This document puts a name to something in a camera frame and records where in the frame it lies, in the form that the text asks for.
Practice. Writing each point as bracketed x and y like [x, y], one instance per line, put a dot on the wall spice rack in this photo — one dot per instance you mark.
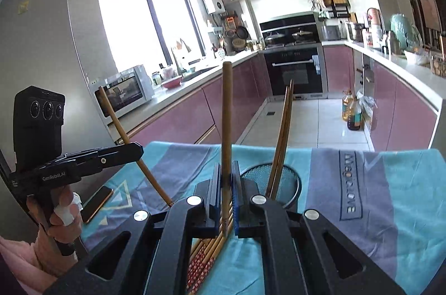
[331, 4]

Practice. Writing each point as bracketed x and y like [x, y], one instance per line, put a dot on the black mesh holder cup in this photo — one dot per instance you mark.
[290, 184]

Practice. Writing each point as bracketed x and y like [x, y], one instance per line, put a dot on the clear plastic bag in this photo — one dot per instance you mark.
[367, 107]

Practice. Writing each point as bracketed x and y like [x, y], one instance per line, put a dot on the framed wall hanging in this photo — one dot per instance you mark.
[427, 6]

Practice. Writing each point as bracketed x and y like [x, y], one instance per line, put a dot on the smartphone with orange edge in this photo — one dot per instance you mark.
[97, 202]

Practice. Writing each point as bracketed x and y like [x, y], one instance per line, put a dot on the bundle of floral-tipped chopsticks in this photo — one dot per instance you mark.
[204, 263]

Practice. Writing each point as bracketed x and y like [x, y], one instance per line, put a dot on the black built-in oven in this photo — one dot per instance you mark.
[294, 72]

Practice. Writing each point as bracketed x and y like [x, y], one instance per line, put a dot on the steel stock pot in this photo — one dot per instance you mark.
[354, 31]

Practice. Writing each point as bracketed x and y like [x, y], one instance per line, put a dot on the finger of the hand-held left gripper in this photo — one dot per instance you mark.
[118, 154]

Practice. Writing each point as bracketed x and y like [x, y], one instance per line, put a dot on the pink bowl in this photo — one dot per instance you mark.
[171, 82]

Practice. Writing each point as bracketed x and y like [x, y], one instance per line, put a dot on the kitchen window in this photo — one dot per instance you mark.
[122, 20]

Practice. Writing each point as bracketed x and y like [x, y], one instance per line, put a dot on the white microwave oven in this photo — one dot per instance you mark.
[139, 86]

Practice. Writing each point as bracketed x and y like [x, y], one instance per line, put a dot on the teal and grey printed cloth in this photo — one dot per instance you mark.
[411, 211]

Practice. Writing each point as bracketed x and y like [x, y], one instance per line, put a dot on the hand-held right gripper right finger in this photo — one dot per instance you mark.
[237, 199]

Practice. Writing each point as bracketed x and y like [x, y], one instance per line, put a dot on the frying pan with lid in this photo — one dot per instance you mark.
[301, 34]

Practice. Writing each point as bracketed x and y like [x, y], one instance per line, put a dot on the yellow cooking oil bottle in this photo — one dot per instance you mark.
[347, 107]

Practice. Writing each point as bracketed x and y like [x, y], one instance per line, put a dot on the silver countertop appliance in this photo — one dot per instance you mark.
[330, 32]

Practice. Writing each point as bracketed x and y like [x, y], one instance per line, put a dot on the person's left forearm pink sleeve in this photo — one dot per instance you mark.
[21, 256]

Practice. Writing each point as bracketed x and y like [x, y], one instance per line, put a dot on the person's left hand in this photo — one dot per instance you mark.
[66, 208]

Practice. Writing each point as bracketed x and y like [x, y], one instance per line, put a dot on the black range hood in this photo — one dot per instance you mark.
[289, 21]

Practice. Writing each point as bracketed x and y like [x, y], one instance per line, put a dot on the grey refrigerator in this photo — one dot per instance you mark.
[41, 44]

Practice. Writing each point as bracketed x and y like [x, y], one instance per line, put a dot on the hanging pans and utensils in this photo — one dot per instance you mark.
[237, 32]

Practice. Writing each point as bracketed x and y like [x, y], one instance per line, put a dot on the pink corner base cabinets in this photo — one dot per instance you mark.
[393, 100]

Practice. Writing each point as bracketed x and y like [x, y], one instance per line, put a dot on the pink base cabinets with worktop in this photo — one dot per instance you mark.
[216, 93]

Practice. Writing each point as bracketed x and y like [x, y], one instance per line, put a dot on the wooden chopstick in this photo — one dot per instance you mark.
[283, 128]
[227, 107]
[287, 128]
[111, 110]

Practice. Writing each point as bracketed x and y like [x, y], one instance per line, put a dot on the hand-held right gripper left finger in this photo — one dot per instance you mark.
[218, 192]

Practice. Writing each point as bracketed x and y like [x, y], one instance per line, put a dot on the wok with lid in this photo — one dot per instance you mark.
[273, 36]

